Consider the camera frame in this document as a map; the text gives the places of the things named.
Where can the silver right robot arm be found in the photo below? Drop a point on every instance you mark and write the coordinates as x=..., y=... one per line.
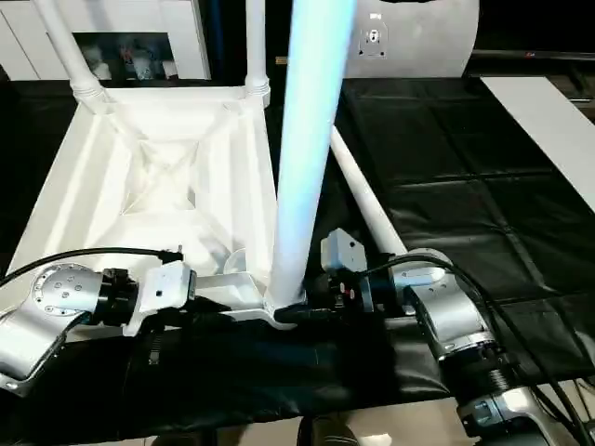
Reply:
x=451, y=316

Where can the white glass-door cabinet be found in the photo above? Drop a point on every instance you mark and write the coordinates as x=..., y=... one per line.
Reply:
x=186, y=37

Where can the black bar with red mark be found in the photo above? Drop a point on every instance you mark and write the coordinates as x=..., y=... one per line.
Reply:
x=534, y=55

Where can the white plastic table top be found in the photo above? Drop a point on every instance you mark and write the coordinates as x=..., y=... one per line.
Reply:
x=93, y=186

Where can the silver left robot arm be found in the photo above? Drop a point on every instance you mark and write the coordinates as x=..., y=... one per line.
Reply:
x=60, y=288

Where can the dark right robot foot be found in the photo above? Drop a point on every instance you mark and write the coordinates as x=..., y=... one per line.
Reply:
x=330, y=434

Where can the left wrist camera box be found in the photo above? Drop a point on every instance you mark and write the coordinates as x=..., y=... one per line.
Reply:
x=162, y=283

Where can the white plastic table leg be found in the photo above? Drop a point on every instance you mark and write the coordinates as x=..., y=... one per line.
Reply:
x=70, y=56
x=255, y=46
x=307, y=139
x=362, y=186

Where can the black work mat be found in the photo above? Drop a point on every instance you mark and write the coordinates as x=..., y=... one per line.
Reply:
x=465, y=209

